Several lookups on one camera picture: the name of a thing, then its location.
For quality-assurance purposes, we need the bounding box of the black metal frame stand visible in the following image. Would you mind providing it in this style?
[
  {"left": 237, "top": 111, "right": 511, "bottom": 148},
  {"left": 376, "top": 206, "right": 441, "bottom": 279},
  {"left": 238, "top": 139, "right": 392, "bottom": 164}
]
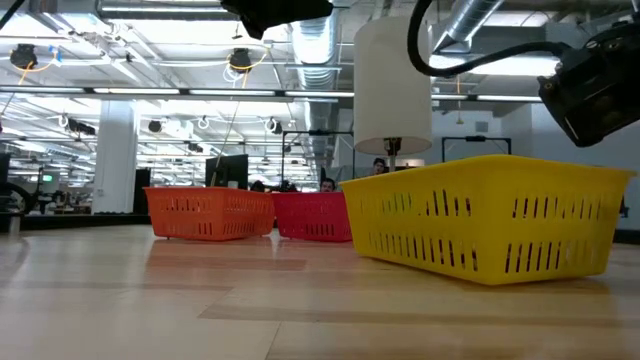
[
  {"left": 441, "top": 135, "right": 513, "bottom": 164},
  {"left": 281, "top": 129, "right": 356, "bottom": 194}
]

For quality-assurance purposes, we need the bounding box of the slanted silver air duct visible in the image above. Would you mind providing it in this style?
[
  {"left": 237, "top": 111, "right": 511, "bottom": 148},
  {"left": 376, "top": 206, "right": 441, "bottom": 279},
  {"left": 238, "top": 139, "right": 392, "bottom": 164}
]
[{"left": 432, "top": 0, "right": 504, "bottom": 54}]

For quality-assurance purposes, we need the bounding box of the ribbed silver air duct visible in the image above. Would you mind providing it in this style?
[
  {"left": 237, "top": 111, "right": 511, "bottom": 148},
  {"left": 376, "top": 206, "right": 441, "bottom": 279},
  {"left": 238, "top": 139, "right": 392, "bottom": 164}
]
[{"left": 285, "top": 14, "right": 342, "bottom": 166}]

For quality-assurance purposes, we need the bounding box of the black ceiling cable reel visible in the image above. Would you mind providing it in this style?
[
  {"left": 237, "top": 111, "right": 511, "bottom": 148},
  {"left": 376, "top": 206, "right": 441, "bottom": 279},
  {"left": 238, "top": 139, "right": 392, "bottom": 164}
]
[
  {"left": 228, "top": 48, "right": 254, "bottom": 75},
  {"left": 9, "top": 43, "right": 39, "bottom": 70}
]

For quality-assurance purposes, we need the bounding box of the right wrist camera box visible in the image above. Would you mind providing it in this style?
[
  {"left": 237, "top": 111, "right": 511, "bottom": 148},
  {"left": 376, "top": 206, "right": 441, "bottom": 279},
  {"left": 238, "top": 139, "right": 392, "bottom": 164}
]
[{"left": 537, "top": 22, "right": 640, "bottom": 149}]

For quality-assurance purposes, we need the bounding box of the white pillar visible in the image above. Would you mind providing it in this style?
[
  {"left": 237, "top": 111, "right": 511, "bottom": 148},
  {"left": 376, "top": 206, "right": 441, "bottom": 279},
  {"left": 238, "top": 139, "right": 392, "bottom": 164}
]
[{"left": 92, "top": 99, "right": 139, "bottom": 215}]

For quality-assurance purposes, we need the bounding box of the yellow plastic basket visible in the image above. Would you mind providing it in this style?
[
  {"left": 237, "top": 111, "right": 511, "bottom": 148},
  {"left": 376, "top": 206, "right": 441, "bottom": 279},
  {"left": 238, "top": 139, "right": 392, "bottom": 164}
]
[{"left": 339, "top": 153, "right": 637, "bottom": 287}]

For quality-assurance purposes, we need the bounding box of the black cabinet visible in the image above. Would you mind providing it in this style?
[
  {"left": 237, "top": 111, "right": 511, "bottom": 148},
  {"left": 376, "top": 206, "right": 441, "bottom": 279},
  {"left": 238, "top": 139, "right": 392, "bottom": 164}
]
[{"left": 133, "top": 168, "right": 151, "bottom": 216}]

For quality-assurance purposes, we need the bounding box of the black monitor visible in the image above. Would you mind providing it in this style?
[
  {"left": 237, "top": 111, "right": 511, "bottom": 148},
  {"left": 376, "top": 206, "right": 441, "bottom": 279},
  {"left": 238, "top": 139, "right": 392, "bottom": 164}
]
[{"left": 205, "top": 153, "right": 250, "bottom": 189}]

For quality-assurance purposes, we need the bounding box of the red plastic basket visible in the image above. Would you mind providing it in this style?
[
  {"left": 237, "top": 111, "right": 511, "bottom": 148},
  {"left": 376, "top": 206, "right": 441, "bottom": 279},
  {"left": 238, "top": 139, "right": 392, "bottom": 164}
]
[{"left": 270, "top": 191, "right": 353, "bottom": 244}]

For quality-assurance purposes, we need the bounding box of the orange plastic basket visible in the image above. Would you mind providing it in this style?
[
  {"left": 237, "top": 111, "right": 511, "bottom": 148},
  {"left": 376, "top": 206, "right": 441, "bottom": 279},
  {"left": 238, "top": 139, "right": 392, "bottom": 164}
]
[{"left": 143, "top": 186, "right": 276, "bottom": 243}]

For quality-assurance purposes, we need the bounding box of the white shade table lamp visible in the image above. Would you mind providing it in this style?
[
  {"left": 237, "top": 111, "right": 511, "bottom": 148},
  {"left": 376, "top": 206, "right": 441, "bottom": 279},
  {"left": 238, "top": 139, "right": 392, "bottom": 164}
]
[{"left": 353, "top": 15, "right": 434, "bottom": 174}]

